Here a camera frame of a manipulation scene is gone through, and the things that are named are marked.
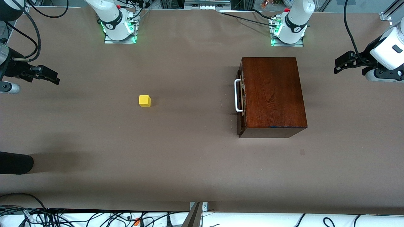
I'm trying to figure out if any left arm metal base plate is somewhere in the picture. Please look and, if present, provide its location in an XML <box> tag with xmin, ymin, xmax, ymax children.
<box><xmin>270</xmin><ymin>17</ymin><xmax>304</xmax><ymax>47</ymax></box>

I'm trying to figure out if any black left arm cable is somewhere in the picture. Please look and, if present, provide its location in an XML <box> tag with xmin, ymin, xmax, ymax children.
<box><xmin>343</xmin><ymin>0</ymin><xmax>362</xmax><ymax>59</ymax></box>

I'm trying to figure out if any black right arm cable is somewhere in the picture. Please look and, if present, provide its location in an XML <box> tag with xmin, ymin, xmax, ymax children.
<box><xmin>5</xmin><ymin>0</ymin><xmax>41</xmax><ymax>62</ymax></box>

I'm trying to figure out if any thin black cable loop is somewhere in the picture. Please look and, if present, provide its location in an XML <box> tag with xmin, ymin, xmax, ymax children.
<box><xmin>0</xmin><ymin>193</ymin><xmax>48</xmax><ymax>211</ymax></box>

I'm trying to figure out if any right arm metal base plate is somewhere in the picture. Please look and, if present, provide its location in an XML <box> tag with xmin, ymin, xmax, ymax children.
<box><xmin>104</xmin><ymin>9</ymin><xmax>138</xmax><ymax>44</ymax></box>

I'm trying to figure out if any grey metal strut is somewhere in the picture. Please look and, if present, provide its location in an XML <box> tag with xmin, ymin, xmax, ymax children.
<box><xmin>181</xmin><ymin>202</ymin><xmax>203</xmax><ymax>227</ymax></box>

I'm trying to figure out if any black hanging cable loop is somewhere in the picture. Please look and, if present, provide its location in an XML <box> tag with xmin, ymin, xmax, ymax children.
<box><xmin>27</xmin><ymin>0</ymin><xmax>69</xmax><ymax>18</ymax></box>

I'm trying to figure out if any aluminium frame bar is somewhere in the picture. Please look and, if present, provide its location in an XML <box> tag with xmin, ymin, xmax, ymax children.
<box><xmin>19</xmin><ymin>0</ymin><xmax>43</xmax><ymax>14</ymax></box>

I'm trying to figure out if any white power strip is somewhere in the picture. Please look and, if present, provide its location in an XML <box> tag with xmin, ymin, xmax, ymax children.
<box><xmin>184</xmin><ymin>0</ymin><xmax>231</xmax><ymax>10</ymax></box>

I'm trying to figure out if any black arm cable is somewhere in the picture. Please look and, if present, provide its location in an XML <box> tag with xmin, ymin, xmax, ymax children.
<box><xmin>343</xmin><ymin>0</ymin><xmax>362</xmax><ymax>59</ymax></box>
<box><xmin>5</xmin><ymin>0</ymin><xmax>41</xmax><ymax>62</ymax></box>

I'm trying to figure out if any long black table cable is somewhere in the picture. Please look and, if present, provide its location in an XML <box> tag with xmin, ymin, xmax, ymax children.
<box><xmin>219</xmin><ymin>10</ymin><xmax>278</xmax><ymax>27</ymax></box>

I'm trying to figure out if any silver corner bracket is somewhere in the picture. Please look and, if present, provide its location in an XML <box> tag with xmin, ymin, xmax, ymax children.
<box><xmin>189</xmin><ymin>202</ymin><xmax>209</xmax><ymax>218</ymax></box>

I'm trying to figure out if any grey braided cable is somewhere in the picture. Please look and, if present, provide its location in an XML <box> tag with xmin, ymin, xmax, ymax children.
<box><xmin>0</xmin><ymin>205</ymin><xmax>30</xmax><ymax>218</ymax></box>

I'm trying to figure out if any short black table cable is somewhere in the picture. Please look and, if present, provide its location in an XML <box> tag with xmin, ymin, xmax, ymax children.
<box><xmin>251</xmin><ymin>9</ymin><xmax>274</xmax><ymax>20</ymax></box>

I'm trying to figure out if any black padded cylinder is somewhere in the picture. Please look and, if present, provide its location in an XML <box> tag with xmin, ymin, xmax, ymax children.
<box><xmin>0</xmin><ymin>151</ymin><xmax>34</xmax><ymax>175</ymax></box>

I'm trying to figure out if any aluminium profile rail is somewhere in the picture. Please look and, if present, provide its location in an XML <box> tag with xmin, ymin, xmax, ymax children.
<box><xmin>380</xmin><ymin>0</ymin><xmax>404</xmax><ymax>22</ymax></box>

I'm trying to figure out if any brown table cover sheet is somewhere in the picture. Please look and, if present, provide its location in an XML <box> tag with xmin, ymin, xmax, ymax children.
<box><xmin>0</xmin><ymin>6</ymin><xmax>404</xmax><ymax>215</ymax></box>

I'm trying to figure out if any dark wooden drawer cabinet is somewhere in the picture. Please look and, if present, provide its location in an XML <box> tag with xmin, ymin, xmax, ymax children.
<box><xmin>237</xmin><ymin>57</ymin><xmax>308</xmax><ymax>138</ymax></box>

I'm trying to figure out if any wooden drawer with white handle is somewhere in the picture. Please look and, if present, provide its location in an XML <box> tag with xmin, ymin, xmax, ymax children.
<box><xmin>235</xmin><ymin>68</ymin><xmax>246</xmax><ymax>134</ymax></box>

